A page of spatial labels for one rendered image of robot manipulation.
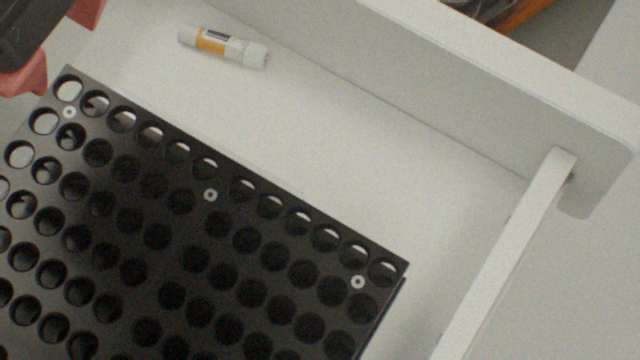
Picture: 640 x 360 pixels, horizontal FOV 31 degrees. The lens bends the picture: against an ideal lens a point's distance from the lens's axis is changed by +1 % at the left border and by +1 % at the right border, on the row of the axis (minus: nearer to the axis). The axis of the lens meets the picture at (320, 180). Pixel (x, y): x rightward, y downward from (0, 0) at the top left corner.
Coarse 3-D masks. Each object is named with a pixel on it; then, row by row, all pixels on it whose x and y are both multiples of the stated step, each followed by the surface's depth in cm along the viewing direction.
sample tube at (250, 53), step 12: (192, 24) 57; (180, 36) 57; (192, 36) 57; (204, 36) 57; (216, 36) 57; (228, 36) 57; (204, 48) 57; (216, 48) 57; (228, 48) 57; (240, 48) 57; (252, 48) 57; (264, 48) 57; (240, 60) 57; (252, 60) 57; (264, 60) 57
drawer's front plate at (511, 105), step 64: (256, 0) 55; (320, 0) 51; (384, 0) 48; (320, 64) 57; (384, 64) 53; (448, 64) 49; (512, 64) 47; (448, 128) 55; (512, 128) 51; (576, 128) 47; (576, 192) 53
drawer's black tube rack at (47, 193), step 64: (64, 128) 50; (128, 128) 53; (64, 192) 53; (128, 192) 49; (192, 192) 49; (0, 256) 48; (64, 256) 48; (128, 256) 48; (192, 256) 51; (256, 256) 48; (0, 320) 47; (64, 320) 50; (128, 320) 47; (192, 320) 50; (256, 320) 47; (320, 320) 47
